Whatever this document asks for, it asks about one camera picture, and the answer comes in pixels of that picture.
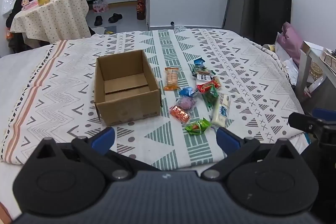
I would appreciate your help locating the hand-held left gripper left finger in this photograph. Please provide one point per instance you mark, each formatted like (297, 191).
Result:
(103, 138)

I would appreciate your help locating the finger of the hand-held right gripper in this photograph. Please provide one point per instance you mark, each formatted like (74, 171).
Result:
(324, 112)
(302, 120)

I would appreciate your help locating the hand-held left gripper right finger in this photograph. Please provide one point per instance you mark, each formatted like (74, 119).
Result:
(227, 139)

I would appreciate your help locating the long white snack packet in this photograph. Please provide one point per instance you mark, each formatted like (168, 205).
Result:
(221, 109)

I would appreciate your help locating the green and red snack packet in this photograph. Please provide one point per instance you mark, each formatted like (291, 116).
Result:
(198, 127)

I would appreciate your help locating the brown cardboard box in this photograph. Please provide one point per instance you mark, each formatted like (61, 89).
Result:
(126, 106)

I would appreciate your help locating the dark green snack packet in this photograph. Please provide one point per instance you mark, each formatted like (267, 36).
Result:
(211, 97)

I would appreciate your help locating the orange-red snack packet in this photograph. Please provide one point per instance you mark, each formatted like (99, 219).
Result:
(179, 113)

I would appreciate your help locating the purple snack packet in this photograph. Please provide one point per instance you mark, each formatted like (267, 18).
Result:
(187, 103)

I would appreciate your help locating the small blue snack packet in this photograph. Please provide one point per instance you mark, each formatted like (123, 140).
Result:
(187, 92)

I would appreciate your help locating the white and black snack packet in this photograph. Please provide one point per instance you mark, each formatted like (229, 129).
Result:
(204, 78)

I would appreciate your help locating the green and brown snack packet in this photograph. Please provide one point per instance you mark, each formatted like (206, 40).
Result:
(202, 72)

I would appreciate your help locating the blue candy packet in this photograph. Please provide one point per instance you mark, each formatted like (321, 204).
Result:
(199, 63)

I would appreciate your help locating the orange cracker packet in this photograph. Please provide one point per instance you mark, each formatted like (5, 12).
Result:
(172, 79)

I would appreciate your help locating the white side table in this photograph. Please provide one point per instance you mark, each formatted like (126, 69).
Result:
(304, 69)

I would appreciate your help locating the patterned bed blanket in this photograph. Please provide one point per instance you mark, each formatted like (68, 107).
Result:
(257, 77)

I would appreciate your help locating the yellow tape roll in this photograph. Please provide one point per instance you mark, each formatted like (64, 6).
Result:
(270, 47)

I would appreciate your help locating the pink pillow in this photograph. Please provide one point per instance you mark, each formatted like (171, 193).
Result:
(290, 40)

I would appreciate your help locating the white bed sheet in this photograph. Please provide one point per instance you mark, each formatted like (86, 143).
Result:
(15, 69)

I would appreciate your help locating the black shoe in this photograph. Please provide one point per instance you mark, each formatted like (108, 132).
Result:
(98, 20)
(115, 18)

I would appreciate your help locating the round table with dotted tablecloth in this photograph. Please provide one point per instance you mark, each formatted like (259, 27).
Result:
(52, 19)

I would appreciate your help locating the pack of water bottles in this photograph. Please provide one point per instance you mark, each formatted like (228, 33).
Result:
(99, 6)

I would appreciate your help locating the dark cola bottle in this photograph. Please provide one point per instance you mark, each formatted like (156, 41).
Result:
(141, 8)

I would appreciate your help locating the pink doll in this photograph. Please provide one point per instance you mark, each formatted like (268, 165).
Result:
(28, 4)

